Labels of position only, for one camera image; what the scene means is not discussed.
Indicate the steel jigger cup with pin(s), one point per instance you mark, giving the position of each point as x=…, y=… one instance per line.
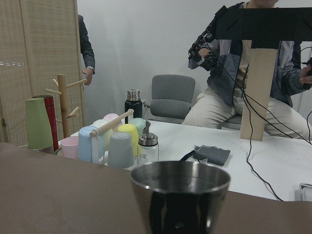
x=179, y=197

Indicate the mint green plastic cup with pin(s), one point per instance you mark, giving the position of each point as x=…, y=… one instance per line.
x=139, y=123

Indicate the grey office chair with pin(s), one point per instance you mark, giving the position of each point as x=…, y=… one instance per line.
x=172, y=96

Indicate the black thermos flask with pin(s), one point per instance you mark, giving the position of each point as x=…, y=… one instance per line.
x=133, y=101

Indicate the yellow plastic cup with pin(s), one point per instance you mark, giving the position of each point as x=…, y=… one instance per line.
x=130, y=131

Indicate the glass oil dispenser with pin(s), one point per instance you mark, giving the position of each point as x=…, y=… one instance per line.
x=147, y=148

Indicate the grey plastic cup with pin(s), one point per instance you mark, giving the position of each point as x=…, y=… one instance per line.
x=120, y=152

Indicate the white plastic cup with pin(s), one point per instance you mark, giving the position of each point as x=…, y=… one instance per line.
x=105, y=135

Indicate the grey folded cloth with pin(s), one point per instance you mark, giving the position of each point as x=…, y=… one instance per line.
x=211, y=154

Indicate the light blue plastic cup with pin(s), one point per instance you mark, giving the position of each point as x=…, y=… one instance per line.
x=90, y=149

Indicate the pink plastic cup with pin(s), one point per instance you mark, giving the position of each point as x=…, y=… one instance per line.
x=69, y=147

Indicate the wooden mug tree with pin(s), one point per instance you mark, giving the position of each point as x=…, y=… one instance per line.
x=62, y=92

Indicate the standing person in suit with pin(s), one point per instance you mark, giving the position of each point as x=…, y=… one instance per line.
x=86, y=51

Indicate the red bottle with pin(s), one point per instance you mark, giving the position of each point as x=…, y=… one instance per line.
x=49, y=105

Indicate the wooden T stand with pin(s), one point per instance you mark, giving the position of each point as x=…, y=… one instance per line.
x=266, y=28

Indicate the metal tray with cloth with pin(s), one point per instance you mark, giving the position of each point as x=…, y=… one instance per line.
x=305, y=191

